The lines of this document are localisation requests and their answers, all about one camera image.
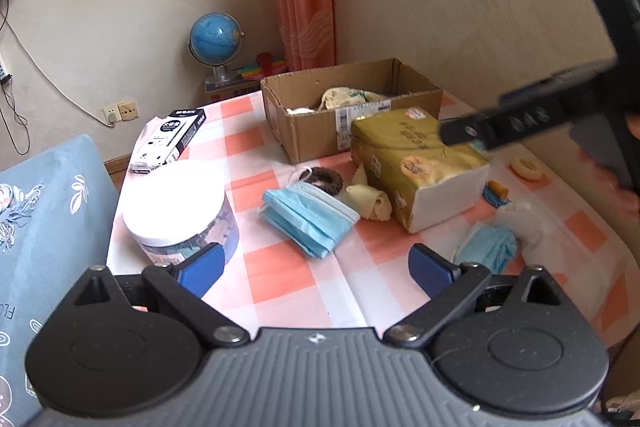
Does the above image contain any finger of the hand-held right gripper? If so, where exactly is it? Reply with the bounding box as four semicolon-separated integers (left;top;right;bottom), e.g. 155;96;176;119
439;62;621;152

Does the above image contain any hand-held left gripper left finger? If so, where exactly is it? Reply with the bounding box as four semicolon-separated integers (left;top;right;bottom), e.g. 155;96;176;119
55;243;251;349

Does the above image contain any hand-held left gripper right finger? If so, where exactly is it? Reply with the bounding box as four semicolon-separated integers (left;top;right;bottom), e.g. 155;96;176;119
384;244;583;348

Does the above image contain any blue face mask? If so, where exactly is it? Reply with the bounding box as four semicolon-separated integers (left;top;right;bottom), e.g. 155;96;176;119
260;184;361;259
452;223;518;275

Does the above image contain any blue yarn with orange bobbin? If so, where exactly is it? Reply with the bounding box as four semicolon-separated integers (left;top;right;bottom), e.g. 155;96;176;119
481;181;511;208

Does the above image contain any cream sock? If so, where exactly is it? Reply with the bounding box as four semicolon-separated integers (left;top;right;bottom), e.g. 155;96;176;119
346;167;393;223

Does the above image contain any white tissue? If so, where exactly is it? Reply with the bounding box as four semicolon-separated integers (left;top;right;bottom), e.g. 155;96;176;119
495;201;546;253

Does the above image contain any brown cardboard box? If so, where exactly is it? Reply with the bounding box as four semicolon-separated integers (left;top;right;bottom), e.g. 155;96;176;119
260;58;444;165

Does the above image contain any person's right hand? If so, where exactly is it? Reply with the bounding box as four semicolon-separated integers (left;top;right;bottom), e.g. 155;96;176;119
579;148;640;208

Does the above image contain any clear jar with white lid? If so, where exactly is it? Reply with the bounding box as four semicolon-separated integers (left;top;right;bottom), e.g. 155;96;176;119
122;162;240;268

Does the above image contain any yellow tissue pack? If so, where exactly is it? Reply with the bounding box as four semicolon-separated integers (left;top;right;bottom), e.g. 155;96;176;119
350;109;491;234

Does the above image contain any beige patterned headboard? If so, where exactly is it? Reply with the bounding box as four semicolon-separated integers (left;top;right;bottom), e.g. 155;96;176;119
325;0;640;348

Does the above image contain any black and white carton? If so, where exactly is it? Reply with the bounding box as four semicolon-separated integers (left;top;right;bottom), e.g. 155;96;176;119
131;108;207;174

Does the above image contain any cream patterned cloth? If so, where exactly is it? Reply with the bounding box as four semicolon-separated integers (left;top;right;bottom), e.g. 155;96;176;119
319;86;388;112

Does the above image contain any blue floral cushion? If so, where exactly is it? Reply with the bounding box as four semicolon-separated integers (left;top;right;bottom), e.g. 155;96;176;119
0;134;121;427

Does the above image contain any printed cardboard carton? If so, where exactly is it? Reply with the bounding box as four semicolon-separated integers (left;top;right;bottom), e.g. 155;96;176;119
204;77;263;105

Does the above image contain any rainbow pop toy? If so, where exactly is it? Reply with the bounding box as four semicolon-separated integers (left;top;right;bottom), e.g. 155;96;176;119
232;59;288;80

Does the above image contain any blue desk globe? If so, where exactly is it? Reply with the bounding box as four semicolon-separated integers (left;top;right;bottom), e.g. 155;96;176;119
188;12;246;88

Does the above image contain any yellow foam ring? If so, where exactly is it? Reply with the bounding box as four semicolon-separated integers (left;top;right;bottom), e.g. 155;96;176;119
510;157;542;180

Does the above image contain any brown hair tie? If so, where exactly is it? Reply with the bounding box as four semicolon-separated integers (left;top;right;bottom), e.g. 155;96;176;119
292;166;344;198

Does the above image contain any wall socket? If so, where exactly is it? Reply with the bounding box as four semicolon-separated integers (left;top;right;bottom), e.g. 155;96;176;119
102;99;138;125

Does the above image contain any white cable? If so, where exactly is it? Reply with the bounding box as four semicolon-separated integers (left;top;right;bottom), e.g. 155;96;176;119
0;9;113;125

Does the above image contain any black cable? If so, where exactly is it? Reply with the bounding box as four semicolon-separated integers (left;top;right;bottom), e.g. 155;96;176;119
0;0;31;155

